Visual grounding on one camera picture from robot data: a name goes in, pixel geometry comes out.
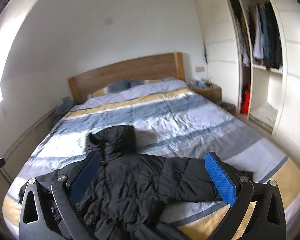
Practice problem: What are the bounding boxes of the black puffer jacket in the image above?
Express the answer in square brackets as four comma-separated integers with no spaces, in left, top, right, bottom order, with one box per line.
[18,125,253,240]

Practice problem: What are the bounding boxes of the hanging clothes in wardrobe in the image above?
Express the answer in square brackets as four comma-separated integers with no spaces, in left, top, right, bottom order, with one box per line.
[235,3,283,70]

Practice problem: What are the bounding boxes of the beige radiator cover cabinet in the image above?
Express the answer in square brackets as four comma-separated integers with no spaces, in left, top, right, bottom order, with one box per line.
[0,107,57,209]

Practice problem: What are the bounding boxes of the red object in wardrobe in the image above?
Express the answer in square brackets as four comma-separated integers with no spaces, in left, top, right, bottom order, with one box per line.
[241,85,251,115]

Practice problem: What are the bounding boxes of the blue-grey cloth beside bed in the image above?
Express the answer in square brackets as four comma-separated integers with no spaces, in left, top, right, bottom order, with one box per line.
[52,100,75,126]

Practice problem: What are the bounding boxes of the striped duvet on bed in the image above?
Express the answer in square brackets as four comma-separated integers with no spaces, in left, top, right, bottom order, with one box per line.
[2,79,300,238]

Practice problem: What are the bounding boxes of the wooden nightstand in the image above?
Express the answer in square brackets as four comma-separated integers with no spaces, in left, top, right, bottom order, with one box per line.
[190,85,222,103]

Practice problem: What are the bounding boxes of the striped pillow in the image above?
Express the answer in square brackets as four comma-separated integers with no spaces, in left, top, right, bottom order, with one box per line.
[87,79,163,100]

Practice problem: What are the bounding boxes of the wooden headboard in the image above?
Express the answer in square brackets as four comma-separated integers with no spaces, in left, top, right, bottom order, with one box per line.
[68,52,185,104]

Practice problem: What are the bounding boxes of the white wardrobe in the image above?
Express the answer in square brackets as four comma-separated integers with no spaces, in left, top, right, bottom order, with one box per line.
[194,0,300,164]

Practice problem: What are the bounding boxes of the wall socket plate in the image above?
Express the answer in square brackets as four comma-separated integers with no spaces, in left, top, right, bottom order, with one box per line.
[195,67,205,73]

